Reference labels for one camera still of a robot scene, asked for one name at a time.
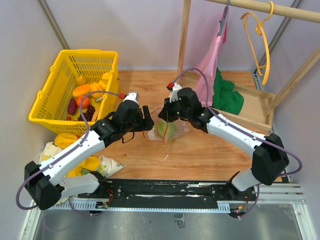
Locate sliced mango toy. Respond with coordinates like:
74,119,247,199
54,133,79,149

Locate yellow lemon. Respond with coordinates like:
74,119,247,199
75,75,87,86

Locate green cabbage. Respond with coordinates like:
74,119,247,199
156,119,177,138

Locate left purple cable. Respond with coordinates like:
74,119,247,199
15,90,126,210

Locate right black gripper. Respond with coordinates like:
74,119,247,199
158,96,191,123

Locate green cloth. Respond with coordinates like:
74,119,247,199
212,68,244,115

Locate purple cable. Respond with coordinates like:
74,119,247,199
15,90,126,210
171,67,303,177

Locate purple sweet potato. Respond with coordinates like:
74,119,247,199
67,97,78,116

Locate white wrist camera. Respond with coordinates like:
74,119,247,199
119,91,140,104
167,82,182,103

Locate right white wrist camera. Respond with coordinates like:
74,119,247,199
167,82,182,103

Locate purple grapes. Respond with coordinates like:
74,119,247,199
82,104,96,122

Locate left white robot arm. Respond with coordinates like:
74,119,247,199
22,100,154,210

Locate yellow bell pepper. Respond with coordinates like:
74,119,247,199
90,82,103,93

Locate orange mango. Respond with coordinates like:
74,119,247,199
72,83,91,98

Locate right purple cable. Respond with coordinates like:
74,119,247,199
171,67,303,177

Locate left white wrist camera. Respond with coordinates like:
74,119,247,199
119,91,140,104

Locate grey clothes hanger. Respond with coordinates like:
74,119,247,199
217,0,230,37

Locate orange fruit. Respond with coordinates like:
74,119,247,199
76,95,91,109

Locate brown bread roll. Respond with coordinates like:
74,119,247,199
91,106,100,122

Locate yellow patterned cloth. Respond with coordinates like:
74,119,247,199
37,141,127,206

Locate wooden clothes rack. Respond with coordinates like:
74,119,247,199
167,0,320,133

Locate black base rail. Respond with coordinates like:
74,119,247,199
78,178,256,210

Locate yellow plastic basket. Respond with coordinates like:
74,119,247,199
28,49,120,136

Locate yellow clothes hanger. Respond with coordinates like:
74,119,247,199
240,0,275,86

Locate clear zip bag orange zipper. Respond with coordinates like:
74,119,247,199
142,107,190,145

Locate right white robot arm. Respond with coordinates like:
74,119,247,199
158,83,289,200

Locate pink cloth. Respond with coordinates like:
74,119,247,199
196,11,229,105

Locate yellow bananas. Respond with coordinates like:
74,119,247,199
98,72,110,90

